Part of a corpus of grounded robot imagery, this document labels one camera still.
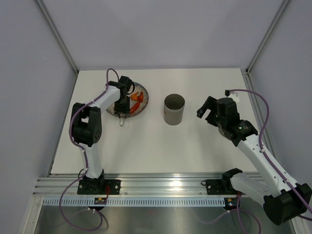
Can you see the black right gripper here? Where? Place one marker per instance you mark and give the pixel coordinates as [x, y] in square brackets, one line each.
[210, 104]

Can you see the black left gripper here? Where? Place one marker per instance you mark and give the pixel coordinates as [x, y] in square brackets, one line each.
[125, 110]

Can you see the pink handled metal tongs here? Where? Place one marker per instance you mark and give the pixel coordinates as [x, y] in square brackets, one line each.
[122, 118]

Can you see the red sausage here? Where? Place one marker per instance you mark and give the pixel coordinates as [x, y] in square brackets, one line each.
[134, 107]

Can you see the orange carrot piece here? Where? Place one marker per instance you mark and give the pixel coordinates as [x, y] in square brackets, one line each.
[134, 96]

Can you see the orange chicken drumstick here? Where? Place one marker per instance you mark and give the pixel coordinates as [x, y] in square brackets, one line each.
[140, 98]

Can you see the grey cylindrical lunch box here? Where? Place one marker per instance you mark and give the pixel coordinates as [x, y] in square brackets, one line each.
[173, 109]

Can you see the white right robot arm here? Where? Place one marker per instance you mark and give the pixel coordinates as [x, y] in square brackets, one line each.
[281, 196]

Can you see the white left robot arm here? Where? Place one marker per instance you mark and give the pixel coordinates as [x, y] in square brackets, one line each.
[86, 129]

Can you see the grey speckled plate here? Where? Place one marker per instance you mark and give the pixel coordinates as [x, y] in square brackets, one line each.
[130, 103]

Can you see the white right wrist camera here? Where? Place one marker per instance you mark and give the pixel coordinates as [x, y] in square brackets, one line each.
[233, 95]

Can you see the grey lid with orange strap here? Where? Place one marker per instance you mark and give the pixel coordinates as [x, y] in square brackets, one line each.
[223, 132]

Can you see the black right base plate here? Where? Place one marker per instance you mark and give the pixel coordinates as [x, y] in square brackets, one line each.
[215, 187]

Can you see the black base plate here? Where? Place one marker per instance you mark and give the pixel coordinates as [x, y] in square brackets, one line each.
[89, 186]
[215, 187]

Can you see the aluminium front rail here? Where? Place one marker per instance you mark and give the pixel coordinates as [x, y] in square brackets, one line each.
[136, 184]

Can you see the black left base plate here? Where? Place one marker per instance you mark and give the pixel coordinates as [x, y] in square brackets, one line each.
[89, 186]

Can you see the white perforated cable duct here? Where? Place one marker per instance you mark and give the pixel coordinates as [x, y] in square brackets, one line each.
[136, 201]

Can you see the right aluminium frame post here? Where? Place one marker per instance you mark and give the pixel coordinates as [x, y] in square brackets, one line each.
[268, 34]

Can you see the aluminium frame post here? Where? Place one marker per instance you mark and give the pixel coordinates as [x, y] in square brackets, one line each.
[55, 32]
[268, 34]

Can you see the left aluminium frame post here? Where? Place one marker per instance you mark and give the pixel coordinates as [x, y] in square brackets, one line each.
[55, 32]

